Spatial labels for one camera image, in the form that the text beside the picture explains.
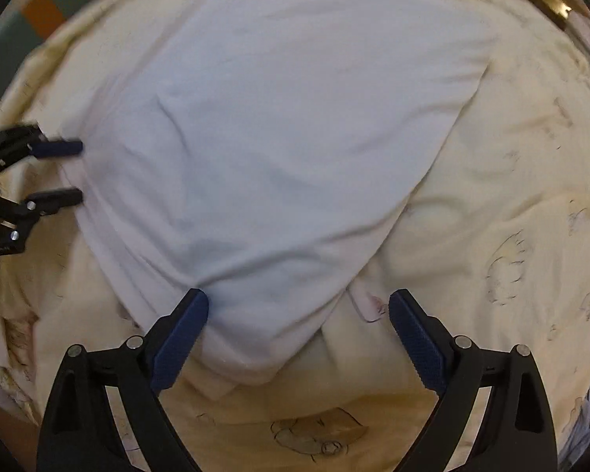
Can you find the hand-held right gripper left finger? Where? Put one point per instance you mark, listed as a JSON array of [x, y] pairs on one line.
[[182, 341]]

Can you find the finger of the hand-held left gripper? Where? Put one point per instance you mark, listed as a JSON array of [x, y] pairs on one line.
[[59, 197], [59, 148]]

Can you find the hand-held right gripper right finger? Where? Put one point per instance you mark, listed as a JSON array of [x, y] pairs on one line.
[[417, 341]]

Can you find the white printed t-shirt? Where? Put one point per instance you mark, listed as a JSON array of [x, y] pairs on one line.
[[275, 132]]

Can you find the yellow bear-print duvet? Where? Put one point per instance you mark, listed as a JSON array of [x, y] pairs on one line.
[[496, 255]]

